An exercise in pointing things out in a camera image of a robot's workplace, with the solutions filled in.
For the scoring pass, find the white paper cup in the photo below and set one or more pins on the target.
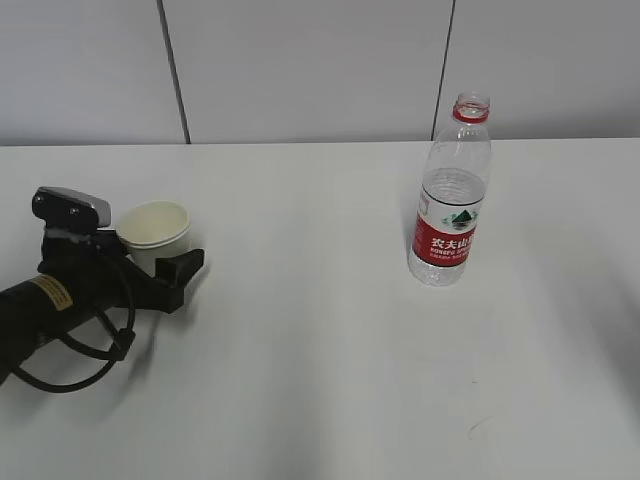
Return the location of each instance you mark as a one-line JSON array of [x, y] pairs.
[[153, 230]]

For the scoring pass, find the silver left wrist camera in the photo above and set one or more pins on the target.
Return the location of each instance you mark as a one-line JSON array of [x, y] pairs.
[[70, 210]]

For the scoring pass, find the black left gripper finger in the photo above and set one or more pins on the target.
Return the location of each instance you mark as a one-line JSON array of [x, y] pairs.
[[107, 241], [172, 276]]

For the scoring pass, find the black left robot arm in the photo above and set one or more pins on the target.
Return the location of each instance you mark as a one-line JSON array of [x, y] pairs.
[[31, 318]]

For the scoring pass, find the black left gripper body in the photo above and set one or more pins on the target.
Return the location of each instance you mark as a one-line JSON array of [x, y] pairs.
[[95, 281]]

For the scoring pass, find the clear water bottle red label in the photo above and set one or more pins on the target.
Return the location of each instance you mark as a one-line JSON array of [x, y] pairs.
[[453, 188]]

